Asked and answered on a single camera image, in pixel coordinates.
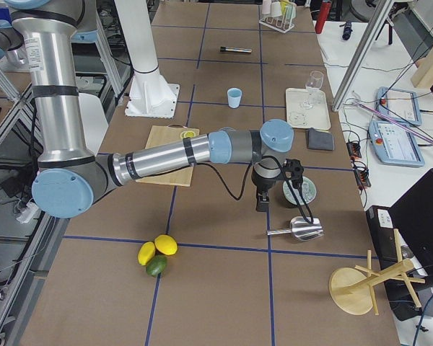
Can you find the white cup in rack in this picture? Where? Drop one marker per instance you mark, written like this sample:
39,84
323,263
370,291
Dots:
271,8

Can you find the black laptop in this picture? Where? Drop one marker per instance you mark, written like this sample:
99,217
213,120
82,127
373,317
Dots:
412,215

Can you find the yellow lemon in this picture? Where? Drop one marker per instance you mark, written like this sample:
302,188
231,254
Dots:
146,253
166,244

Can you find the cream bear tray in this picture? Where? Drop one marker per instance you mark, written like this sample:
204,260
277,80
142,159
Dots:
300,117

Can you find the blue teach pendant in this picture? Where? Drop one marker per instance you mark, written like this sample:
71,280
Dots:
394,145
401,105

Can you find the clear wine glass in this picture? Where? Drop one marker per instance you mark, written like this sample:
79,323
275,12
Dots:
312,85

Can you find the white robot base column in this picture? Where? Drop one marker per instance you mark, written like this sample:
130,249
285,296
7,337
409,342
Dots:
150,95

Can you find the aluminium frame post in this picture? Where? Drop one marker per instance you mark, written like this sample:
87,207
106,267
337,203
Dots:
376,22

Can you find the green lime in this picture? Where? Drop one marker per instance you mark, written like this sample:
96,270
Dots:
156,265

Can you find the wooden mug tree stand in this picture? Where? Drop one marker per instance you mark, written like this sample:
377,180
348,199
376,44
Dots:
352,289

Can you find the white chair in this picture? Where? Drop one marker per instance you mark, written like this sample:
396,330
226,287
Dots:
95,124

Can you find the steel ice scoop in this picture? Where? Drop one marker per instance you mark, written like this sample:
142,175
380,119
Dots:
301,229

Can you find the yellow cup in rack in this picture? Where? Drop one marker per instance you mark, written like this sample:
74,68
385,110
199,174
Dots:
284,6

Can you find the white wire cup rack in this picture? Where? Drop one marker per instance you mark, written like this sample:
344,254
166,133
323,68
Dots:
277,23

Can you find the blue teach pendant near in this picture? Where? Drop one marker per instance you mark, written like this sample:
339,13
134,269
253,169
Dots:
394,145

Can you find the steel muddler with black cap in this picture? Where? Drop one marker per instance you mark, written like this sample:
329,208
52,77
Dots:
225,49

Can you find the lemon slices on board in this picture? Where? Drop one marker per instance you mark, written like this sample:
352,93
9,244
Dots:
188,134

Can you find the green cup in rack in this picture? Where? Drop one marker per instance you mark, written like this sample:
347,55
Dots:
293,12

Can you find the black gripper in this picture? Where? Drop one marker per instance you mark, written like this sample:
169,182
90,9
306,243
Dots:
263,184

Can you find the blue teach pendant far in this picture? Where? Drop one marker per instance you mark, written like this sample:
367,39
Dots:
401,105

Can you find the green bowl of ice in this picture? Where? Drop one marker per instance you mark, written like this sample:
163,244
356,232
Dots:
295,197

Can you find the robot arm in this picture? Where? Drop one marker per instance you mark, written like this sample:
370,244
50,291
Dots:
71,178

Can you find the wooden cutting board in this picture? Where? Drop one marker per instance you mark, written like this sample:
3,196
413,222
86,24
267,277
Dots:
158,136

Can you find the light blue cup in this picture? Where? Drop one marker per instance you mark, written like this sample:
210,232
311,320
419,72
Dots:
234,96

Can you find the red cylinder bottle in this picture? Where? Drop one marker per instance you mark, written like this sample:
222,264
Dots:
322,16

